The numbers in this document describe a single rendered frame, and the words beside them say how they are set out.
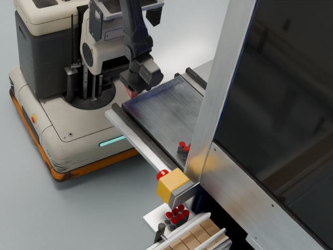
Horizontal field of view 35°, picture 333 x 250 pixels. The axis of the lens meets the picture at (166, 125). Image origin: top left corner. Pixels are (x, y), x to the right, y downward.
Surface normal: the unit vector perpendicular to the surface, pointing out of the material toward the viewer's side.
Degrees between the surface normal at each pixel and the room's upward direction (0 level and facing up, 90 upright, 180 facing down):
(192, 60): 0
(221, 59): 90
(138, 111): 0
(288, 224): 90
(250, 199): 90
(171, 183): 0
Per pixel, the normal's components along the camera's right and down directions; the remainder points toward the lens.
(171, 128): 0.14, -0.66
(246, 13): -0.76, 0.41
